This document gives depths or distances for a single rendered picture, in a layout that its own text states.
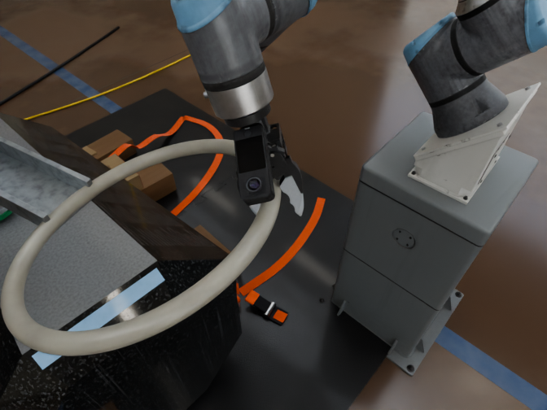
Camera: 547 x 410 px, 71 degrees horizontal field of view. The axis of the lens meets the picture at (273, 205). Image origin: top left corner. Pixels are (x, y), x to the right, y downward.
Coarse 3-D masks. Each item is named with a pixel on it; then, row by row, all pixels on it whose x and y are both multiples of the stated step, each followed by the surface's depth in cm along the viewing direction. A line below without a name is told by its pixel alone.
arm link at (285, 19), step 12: (276, 0) 50; (288, 0) 51; (300, 0) 53; (312, 0) 55; (276, 12) 50; (288, 12) 52; (300, 12) 55; (276, 24) 52; (288, 24) 55; (276, 36) 59
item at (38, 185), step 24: (0, 144) 88; (0, 168) 87; (24, 168) 87; (48, 168) 84; (0, 192) 77; (24, 192) 83; (48, 192) 83; (72, 192) 83; (24, 216) 78; (48, 216) 74
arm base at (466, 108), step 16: (480, 80) 98; (464, 96) 98; (480, 96) 97; (496, 96) 98; (432, 112) 108; (448, 112) 101; (464, 112) 99; (480, 112) 99; (496, 112) 97; (448, 128) 103; (464, 128) 100
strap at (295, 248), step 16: (176, 128) 267; (208, 128) 267; (128, 144) 225; (144, 144) 239; (208, 176) 234; (192, 192) 225; (176, 208) 217; (320, 208) 217; (304, 240) 202; (288, 256) 195; (272, 272) 189; (240, 288) 183
